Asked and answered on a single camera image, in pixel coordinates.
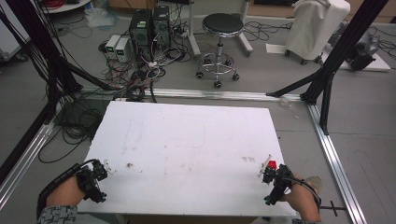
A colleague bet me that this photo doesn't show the white desk leg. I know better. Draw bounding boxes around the white desk leg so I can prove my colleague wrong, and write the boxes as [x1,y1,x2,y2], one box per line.
[186,0,203,58]
[237,0,254,58]

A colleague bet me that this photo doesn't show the round white table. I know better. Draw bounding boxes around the round white table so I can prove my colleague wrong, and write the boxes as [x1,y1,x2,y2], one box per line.
[39,0,92,15]

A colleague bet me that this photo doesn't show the black cable bundle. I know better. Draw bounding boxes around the black cable bundle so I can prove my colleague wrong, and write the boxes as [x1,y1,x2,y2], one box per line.
[37,98,108,164]

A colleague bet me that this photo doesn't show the aluminium floor rail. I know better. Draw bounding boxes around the aluminium floor rail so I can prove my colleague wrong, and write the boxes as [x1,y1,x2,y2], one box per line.
[0,120,56,211]
[306,103,369,224]
[79,86,304,103]

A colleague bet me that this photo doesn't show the black computer tower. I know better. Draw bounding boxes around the black computer tower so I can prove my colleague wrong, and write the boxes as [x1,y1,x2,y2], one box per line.
[151,5,172,49]
[128,7,154,63]

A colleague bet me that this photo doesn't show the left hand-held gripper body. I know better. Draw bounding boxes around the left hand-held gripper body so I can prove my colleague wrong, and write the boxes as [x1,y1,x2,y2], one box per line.
[75,159,108,204]

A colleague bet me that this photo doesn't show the white covered cart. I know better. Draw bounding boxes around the white covered cart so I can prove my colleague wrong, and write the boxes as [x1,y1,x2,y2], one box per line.
[285,0,351,65]

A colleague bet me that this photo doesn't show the white power supply box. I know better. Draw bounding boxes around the white power supply box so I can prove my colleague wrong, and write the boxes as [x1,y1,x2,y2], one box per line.
[114,37,131,63]
[105,34,121,54]

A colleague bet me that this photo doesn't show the person's left hand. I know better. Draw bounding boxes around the person's left hand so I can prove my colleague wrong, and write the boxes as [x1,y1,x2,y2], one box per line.
[46,175,87,208]

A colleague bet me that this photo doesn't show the white flat board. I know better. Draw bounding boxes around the white flat board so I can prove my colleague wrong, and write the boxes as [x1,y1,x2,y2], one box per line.
[321,50,392,73]

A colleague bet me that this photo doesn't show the black round stool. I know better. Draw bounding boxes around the black round stool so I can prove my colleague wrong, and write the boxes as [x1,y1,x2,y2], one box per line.
[195,12,248,90]

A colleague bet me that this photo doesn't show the loose black floor cables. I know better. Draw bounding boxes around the loose black floor cables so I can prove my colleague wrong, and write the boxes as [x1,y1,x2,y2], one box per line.
[243,20,294,42]

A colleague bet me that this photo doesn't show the clear plastic bag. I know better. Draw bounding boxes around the clear plastic bag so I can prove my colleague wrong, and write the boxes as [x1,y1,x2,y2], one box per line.
[83,5,120,28]

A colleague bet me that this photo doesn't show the white paper sheet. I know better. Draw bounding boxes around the white paper sheet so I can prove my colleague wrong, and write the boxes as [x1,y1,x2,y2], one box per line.
[265,42,291,55]

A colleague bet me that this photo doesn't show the tangled cables by computers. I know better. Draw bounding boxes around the tangled cables by computers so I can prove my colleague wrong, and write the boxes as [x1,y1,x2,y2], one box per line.
[97,38,191,104]

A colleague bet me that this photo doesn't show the black frame post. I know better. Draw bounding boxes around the black frame post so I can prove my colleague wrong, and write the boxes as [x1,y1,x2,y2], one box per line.
[266,0,390,135]
[0,0,120,125]

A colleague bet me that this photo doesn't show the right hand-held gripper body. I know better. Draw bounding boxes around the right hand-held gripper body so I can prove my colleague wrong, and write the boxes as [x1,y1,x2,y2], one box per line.
[262,163,295,207]

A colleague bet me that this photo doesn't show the person's tan shoe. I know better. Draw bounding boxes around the person's tan shoe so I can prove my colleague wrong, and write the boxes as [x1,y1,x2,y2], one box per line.
[304,175,324,194]

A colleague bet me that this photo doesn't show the black device on board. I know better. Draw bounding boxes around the black device on board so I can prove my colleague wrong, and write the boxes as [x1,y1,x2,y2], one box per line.
[347,29,381,72]

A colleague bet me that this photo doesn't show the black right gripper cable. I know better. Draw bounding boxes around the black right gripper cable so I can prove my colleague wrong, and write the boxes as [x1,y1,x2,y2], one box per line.
[273,173,322,207]

